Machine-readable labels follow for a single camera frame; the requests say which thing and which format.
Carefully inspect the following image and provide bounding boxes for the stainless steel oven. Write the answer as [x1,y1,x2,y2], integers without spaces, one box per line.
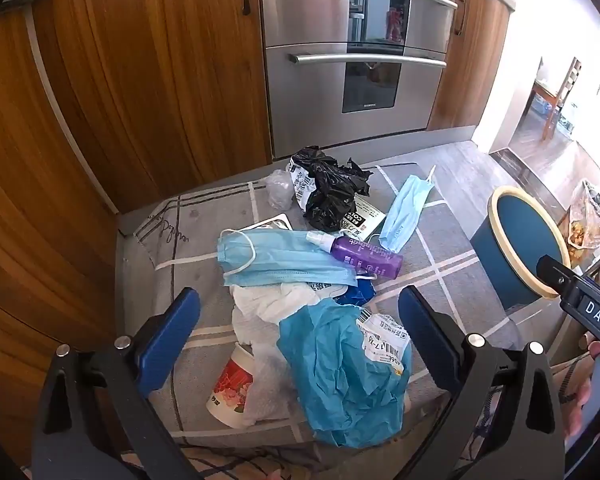
[257,0,463,161]

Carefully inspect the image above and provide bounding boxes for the wooden cabinet door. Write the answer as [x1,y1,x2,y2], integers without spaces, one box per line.
[32,0,273,213]
[0,10,123,461]
[427,0,511,133]

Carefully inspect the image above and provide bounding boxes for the dark blue plastic bag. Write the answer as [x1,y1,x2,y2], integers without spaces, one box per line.
[335,277,377,306]

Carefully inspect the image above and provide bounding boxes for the grey checked cloth-covered box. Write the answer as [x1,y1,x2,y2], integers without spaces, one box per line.
[117,142,526,466]

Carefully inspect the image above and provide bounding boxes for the small blue face mask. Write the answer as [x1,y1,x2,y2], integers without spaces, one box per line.
[378,165,437,253]

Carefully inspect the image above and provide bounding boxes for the white printed wrapper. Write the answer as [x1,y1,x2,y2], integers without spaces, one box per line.
[307,281,351,301]

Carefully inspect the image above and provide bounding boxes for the person's right hand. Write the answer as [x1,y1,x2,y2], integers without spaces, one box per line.
[560,341,600,439]

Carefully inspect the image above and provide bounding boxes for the red floral paper cup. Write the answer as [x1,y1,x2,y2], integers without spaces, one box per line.
[206,342,258,430]

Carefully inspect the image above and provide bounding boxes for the silver wet wipes pack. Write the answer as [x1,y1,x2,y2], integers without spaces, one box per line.
[252,212,293,233]

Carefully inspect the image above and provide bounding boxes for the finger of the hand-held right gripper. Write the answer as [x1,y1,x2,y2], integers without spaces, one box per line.
[536,254,578,293]

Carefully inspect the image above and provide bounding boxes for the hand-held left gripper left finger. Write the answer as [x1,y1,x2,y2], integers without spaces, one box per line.
[30,287,203,480]

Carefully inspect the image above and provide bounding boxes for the black plastic bag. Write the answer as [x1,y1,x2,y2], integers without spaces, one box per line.
[291,146,373,233]

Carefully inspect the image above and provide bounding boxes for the white printed packet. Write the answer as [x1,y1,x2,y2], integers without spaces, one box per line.
[286,155,322,212]

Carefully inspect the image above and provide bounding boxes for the clear crumpled plastic wrap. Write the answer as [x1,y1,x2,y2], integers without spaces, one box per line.
[265,170,296,211]

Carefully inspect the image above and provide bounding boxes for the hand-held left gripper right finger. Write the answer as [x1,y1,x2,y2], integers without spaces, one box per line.
[397,285,568,480]

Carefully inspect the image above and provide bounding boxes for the clear plastic food bag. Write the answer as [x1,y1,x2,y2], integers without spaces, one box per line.
[555,178,600,263]

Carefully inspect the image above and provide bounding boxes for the teal plastic bag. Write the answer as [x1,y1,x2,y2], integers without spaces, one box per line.
[277,297,413,450]

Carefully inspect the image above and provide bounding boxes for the wooden dining table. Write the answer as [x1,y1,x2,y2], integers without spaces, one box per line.
[532,80,561,111]

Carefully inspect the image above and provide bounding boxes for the blue bin with yellow rim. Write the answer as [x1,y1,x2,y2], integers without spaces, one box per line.
[470,186,572,318]

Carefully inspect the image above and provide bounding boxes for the wooden chair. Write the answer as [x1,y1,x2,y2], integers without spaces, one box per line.
[541,57,583,141]

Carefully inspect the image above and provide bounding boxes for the large blue face mask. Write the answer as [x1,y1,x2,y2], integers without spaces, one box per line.
[216,228,378,288]

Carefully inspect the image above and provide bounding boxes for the purple spray bottle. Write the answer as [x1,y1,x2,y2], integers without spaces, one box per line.
[306,231,404,280]

